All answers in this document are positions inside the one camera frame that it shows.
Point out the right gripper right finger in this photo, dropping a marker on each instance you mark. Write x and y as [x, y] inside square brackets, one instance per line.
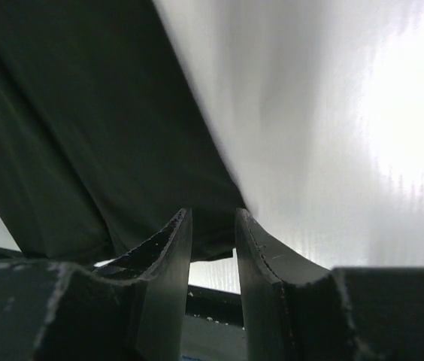
[294, 309]

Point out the black printed t shirt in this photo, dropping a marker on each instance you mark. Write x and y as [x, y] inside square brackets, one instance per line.
[101, 139]

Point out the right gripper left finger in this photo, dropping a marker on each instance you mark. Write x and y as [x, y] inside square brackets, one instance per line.
[129, 309]

